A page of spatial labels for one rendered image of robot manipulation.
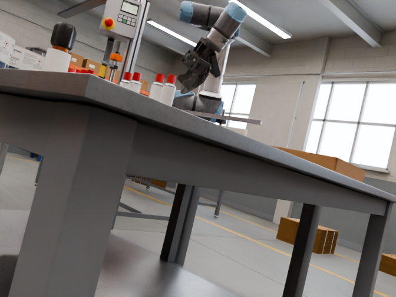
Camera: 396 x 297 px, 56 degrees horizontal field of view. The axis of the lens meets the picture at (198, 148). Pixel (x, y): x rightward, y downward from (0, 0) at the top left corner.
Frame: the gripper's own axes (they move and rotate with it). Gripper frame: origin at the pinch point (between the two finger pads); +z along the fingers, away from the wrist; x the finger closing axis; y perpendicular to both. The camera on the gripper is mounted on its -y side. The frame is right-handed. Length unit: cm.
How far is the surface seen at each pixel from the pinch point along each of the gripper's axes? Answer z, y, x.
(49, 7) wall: 171, -311, -780
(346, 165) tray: -18, 5, 64
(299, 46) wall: -90, -591, -355
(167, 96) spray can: 5.8, 1.8, -3.8
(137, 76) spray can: 9.6, 1.3, -25.1
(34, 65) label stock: 32, 27, -52
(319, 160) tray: -15, 13, 61
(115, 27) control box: 4, -4, -64
